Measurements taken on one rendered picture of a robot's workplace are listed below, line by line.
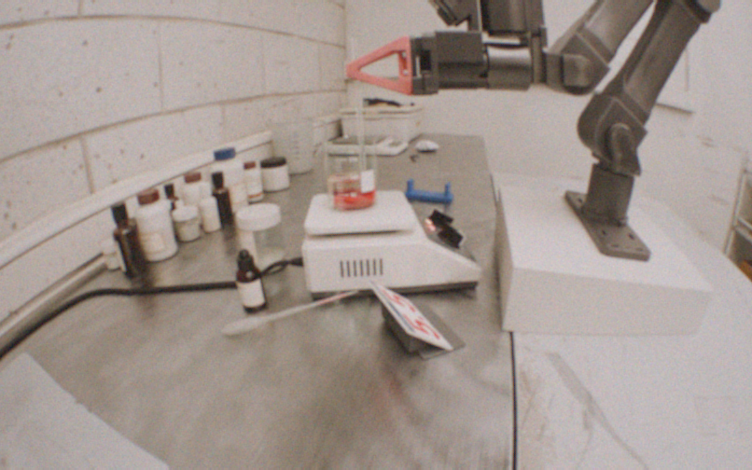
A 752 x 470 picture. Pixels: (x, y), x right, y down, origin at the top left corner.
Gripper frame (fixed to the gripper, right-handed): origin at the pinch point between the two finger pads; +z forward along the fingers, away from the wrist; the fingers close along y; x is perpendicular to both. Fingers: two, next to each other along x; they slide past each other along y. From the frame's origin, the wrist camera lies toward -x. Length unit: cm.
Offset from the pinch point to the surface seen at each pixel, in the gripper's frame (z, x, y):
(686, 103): -149, -2, -115
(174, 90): 46, -5, -27
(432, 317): -7.9, 24.7, 11.1
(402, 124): 1, 16, -103
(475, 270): -12.9, 22.6, 5.1
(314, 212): 5.3, 15.8, 3.3
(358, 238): -0.2, 17.8, 6.5
